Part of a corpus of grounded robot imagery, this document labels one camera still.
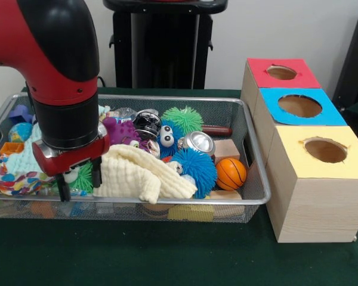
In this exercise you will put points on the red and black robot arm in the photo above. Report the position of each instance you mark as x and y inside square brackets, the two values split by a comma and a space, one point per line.
[62, 83]

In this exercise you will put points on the crumpled clear plastic bottle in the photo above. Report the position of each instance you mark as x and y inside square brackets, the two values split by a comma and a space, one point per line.
[77, 192]

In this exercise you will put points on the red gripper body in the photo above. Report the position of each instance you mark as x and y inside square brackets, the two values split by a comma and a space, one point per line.
[74, 158]

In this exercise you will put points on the crushed silver can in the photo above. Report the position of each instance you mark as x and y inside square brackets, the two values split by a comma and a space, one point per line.
[200, 143]

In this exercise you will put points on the blue spiky rubber ball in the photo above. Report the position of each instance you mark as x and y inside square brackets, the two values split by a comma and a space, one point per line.
[197, 169]

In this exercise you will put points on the dark green tablecloth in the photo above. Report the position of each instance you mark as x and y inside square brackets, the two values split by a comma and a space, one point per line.
[137, 256]

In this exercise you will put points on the wooden three-hole sorting box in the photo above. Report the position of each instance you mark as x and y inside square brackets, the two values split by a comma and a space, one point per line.
[316, 208]

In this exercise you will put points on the orange toy basketball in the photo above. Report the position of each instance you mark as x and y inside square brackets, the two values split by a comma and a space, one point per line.
[231, 174]

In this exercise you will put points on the green spiky rubber ball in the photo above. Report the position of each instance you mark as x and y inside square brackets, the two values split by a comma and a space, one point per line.
[182, 119]

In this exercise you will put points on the blue spiky ball with eyes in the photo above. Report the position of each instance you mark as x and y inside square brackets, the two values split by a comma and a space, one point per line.
[166, 149]

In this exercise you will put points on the black flat panel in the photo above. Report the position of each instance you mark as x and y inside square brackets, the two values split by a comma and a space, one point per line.
[355, 59]

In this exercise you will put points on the colourful dotted cloth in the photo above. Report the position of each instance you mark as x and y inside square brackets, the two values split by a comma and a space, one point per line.
[15, 180]

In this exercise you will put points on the mint green knitted cloth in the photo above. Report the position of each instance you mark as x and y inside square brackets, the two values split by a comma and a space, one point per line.
[21, 161]

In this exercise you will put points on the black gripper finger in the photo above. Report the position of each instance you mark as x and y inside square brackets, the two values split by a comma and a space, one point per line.
[97, 175]
[64, 190]

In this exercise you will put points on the small globe ball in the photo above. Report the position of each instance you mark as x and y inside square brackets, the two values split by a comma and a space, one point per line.
[19, 132]

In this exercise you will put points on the purple spiky rubber toy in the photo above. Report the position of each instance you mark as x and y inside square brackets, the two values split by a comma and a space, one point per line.
[122, 132]

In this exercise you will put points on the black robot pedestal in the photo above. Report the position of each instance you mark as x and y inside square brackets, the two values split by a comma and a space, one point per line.
[164, 44]

